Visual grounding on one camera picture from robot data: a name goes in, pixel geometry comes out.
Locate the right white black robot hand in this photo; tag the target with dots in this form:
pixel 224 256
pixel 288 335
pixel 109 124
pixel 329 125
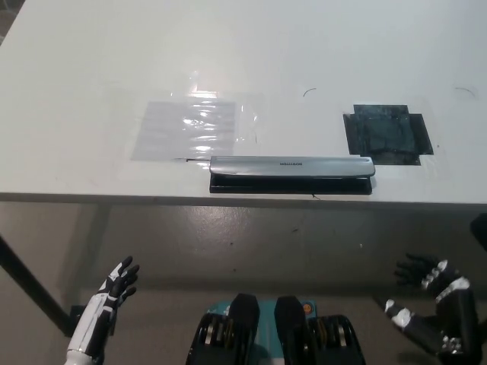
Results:
pixel 449 304

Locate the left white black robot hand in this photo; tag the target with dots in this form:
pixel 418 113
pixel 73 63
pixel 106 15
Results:
pixel 99 310

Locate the black robot torso blocks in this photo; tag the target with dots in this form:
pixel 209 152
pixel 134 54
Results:
pixel 277 334

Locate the black table leg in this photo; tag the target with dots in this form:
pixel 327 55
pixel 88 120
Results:
pixel 28 277

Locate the black object at table edge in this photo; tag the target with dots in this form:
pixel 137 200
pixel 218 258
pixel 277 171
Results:
pixel 480 232

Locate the black tape patch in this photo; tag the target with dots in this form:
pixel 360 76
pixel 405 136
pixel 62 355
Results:
pixel 386 135

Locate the silver black heat sealer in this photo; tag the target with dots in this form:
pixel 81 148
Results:
pixel 291 176

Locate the clear plastic sheet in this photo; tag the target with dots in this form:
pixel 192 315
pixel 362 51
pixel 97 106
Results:
pixel 190 127

